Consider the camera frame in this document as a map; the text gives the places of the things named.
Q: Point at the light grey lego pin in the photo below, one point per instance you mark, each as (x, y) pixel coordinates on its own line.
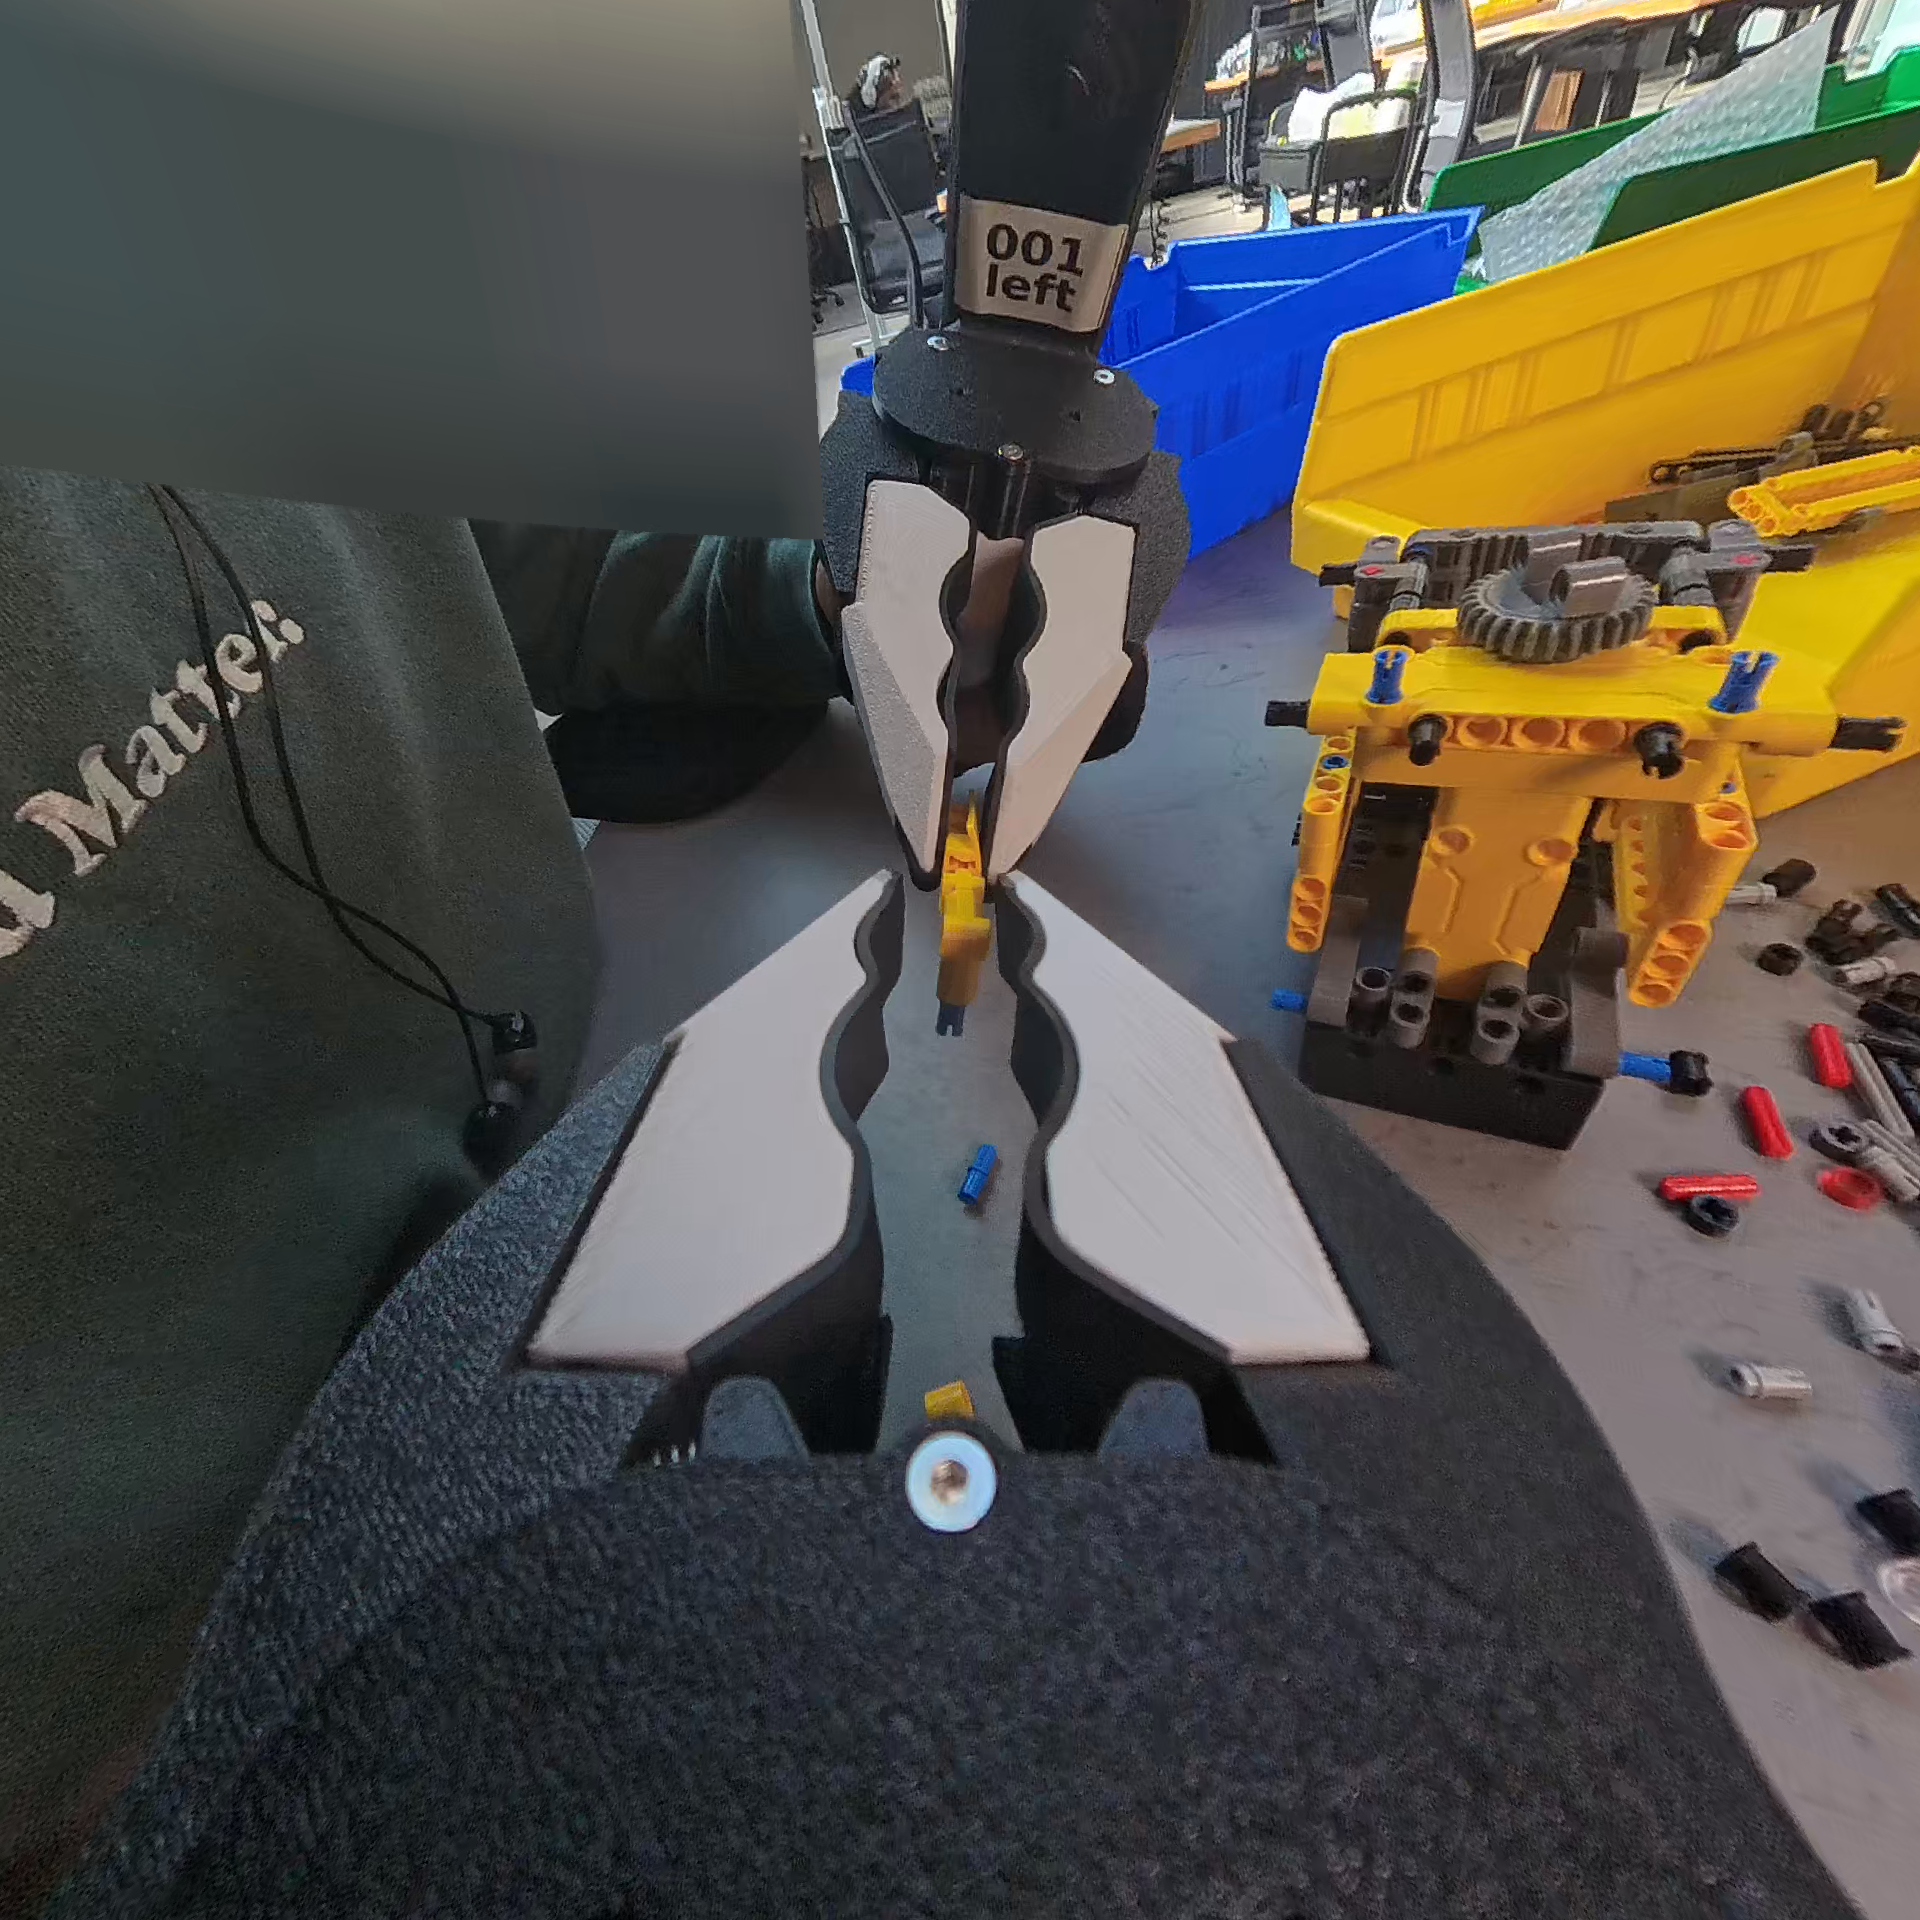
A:
(1770, 1381)

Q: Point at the black cart white bags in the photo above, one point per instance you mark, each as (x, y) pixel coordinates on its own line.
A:
(1349, 143)

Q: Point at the green plastic bin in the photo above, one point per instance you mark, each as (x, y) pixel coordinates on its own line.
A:
(1710, 188)

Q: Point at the pile of loose lego pieces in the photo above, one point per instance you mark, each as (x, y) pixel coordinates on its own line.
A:
(1875, 1051)

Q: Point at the person's green sweatshirt torso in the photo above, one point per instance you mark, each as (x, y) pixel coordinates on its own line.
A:
(181, 1201)

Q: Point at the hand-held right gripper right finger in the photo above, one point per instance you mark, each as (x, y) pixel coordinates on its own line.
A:
(1200, 1186)

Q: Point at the black lego connector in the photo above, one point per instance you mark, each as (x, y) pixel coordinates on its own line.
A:
(1891, 1523)
(1852, 1628)
(1756, 1583)

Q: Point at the clear round lego piece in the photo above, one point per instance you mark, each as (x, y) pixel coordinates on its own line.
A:
(1903, 1589)

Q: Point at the heap of assorted lego parts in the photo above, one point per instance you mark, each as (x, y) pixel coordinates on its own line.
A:
(1815, 487)

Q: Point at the long blue lego pin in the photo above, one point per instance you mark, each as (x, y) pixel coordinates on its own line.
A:
(979, 1177)

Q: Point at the yellow plastic bin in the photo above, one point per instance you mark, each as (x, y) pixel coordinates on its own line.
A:
(1576, 375)

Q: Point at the person's left forearm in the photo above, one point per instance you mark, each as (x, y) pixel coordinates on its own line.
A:
(676, 630)

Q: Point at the small yellow lego connector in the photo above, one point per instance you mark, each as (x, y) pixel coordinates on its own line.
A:
(963, 938)
(950, 1402)

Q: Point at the red lego axle pin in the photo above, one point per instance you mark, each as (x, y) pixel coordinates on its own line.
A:
(1709, 1188)

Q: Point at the yellow lego vehicle model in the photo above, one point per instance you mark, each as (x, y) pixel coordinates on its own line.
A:
(1501, 870)

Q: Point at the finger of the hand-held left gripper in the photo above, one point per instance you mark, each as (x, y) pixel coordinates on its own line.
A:
(1080, 646)
(902, 646)

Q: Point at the person's left hand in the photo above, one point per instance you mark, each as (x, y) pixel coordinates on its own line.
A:
(989, 599)

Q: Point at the blue plastic bin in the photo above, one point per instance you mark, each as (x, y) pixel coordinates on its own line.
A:
(1277, 317)

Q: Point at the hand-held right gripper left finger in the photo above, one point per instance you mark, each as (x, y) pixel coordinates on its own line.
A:
(706, 1186)

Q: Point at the black office chair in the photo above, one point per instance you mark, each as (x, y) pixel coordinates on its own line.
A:
(885, 196)
(1444, 77)

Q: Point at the bubble wrap sheet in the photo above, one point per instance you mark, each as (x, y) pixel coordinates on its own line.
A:
(1682, 143)

